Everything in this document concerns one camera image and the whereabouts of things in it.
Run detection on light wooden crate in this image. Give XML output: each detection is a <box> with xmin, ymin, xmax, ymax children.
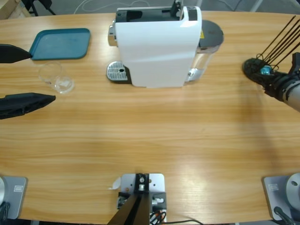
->
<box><xmin>0</xmin><ymin>0</ymin><xmax>31</xmax><ymax>21</ymax></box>

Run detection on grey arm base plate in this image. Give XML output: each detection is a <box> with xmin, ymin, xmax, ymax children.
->
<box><xmin>0</xmin><ymin>175</ymin><xmax>28</xmax><ymax>220</ymax></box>
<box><xmin>262</xmin><ymin>172</ymin><xmax>300</xmax><ymax>221</ymax></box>

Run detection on black base cable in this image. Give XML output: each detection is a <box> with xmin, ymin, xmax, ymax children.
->
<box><xmin>0</xmin><ymin>202</ymin><xmax>11</xmax><ymax>220</ymax></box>
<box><xmin>273</xmin><ymin>206</ymin><xmax>295</xmax><ymax>225</ymax></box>

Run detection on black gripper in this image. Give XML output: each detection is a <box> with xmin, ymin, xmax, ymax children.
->
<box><xmin>252</xmin><ymin>69</ymin><xmax>293</xmax><ymax>102</ymax></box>

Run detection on clear drinking glass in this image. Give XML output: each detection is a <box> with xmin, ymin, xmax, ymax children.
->
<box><xmin>38</xmin><ymin>62</ymin><xmax>75</xmax><ymax>95</ymax></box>

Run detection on white capsule coffee machine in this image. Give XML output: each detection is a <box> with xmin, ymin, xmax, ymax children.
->
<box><xmin>105</xmin><ymin>0</ymin><xmax>203</xmax><ymax>90</ymax></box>

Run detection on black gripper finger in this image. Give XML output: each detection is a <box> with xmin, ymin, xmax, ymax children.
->
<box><xmin>0</xmin><ymin>92</ymin><xmax>56</xmax><ymax>120</ymax></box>
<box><xmin>0</xmin><ymin>44</ymin><xmax>33</xmax><ymax>64</ymax></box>

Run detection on black capsule holder with rods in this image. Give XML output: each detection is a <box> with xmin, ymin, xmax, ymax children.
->
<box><xmin>242</xmin><ymin>15</ymin><xmax>300</xmax><ymax>84</ymax></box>

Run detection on white floor cable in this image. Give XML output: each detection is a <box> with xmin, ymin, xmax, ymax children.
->
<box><xmin>74</xmin><ymin>0</ymin><xmax>153</xmax><ymax>13</ymax></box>

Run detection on black mount cable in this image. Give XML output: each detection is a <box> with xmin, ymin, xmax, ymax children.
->
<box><xmin>164</xmin><ymin>219</ymin><xmax>203</xmax><ymax>225</ymax></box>

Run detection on white paper tag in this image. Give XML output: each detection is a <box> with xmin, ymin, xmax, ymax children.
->
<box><xmin>107</xmin><ymin>177</ymin><xmax>122</xmax><ymax>191</ymax></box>

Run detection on white camera mount dark post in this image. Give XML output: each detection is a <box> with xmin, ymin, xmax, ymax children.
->
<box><xmin>109</xmin><ymin>172</ymin><xmax>167</xmax><ymax>225</ymax></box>

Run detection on dark wrist camera box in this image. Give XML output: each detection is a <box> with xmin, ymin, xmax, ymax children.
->
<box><xmin>291</xmin><ymin>52</ymin><xmax>300</xmax><ymax>75</ymax></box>

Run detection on clear water tank dark lid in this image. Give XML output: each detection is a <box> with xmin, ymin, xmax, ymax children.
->
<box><xmin>185</xmin><ymin>20</ymin><xmax>225</xmax><ymax>83</ymax></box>

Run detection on teal plastic tray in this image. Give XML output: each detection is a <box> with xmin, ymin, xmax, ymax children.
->
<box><xmin>29</xmin><ymin>28</ymin><xmax>91</xmax><ymax>61</ymax></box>

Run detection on black chair legs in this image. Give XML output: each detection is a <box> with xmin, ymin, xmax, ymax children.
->
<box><xmin>21</xmin><ymin>0</ymin><xmax>57</xmax><ymax>16</ymax></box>

